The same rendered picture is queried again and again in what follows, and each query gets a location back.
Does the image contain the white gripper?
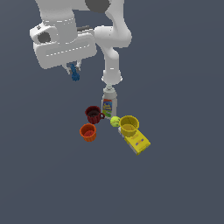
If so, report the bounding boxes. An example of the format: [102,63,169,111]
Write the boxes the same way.
[29,22,98,75]

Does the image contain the white bleach cleanser bottle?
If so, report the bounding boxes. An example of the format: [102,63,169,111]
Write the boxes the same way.
[101,84,118,120]

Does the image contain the dark red mug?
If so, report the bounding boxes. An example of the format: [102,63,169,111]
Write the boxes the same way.
[84,105,106,125]

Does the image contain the orange cup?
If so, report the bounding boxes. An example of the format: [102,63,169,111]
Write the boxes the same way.
[79,122,97,143]

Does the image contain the yellow-green tennis ball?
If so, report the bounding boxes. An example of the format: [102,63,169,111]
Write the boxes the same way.
[109,115,122,128]

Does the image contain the yellow cup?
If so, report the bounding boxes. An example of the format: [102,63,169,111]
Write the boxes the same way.
[118,115,140,138]

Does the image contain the yellow box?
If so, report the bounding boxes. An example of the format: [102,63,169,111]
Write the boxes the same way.
[117,127,151,156]

